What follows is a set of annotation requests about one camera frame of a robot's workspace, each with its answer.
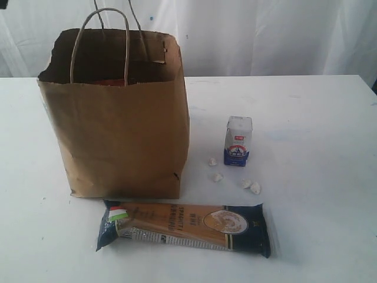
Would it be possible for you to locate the spaghetti pack dark blue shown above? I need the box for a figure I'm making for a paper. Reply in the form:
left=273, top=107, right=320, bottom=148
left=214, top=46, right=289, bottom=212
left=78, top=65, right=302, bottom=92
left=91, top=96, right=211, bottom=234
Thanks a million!
left=97, top=200, right=271, bottom=258

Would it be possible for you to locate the kraft pouch with orange label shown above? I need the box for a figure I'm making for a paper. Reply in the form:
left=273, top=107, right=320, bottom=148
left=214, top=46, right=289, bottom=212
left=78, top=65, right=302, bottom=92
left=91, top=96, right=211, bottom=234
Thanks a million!
left=89, top=78, right=137, bottom=87

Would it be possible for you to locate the white garlic clove far left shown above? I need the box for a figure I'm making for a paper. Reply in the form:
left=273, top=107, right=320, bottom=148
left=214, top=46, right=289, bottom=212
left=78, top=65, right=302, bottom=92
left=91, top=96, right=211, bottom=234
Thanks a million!
left=208, top=157, right=217, bottom=166

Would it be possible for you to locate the white garlic clove lower left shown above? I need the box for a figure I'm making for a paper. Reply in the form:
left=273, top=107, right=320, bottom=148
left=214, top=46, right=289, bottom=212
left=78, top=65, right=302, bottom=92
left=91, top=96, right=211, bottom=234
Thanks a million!
left=211, top=173, right=223, bottom=183

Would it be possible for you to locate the brown paper shopping bag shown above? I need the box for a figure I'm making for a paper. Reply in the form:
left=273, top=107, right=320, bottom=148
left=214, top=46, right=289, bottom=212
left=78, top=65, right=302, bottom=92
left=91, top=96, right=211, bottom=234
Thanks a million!
left=37, top=26, right=190, bottom=199

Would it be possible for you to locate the small white blue milk carton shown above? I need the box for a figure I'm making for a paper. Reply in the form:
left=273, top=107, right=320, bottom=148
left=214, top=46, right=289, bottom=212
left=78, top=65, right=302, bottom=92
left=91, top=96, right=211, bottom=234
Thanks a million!
left=224, top=116, right=253, bottom=167

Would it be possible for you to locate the white backdrop curtain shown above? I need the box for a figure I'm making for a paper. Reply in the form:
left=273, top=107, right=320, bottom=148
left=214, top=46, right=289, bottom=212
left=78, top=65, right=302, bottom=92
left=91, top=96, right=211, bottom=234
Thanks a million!
left=1, top=1, right=376, bottom=85

